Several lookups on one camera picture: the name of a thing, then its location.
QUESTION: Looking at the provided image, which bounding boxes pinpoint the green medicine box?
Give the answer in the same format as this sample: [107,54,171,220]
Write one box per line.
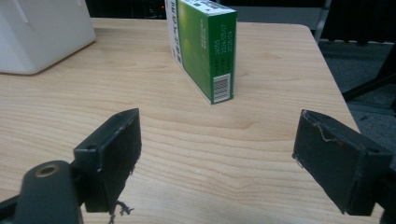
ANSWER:
[163,0,238,105]

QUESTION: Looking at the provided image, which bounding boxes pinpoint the white metal stand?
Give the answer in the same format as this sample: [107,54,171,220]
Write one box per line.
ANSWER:
[230,0,332,43]

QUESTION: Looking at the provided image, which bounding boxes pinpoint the white plastic storage box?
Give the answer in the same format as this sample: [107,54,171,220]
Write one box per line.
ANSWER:
[0,0,97,76]

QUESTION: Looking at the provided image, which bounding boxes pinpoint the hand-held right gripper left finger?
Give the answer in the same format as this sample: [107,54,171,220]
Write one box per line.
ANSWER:
[73,107,143,216]

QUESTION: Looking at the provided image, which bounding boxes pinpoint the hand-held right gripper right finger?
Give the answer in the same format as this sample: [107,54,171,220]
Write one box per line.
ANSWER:
[291,108,394,217]

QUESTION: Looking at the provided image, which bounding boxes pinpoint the black tripod stand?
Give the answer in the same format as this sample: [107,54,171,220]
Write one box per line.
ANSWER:
[341,43,396,113]

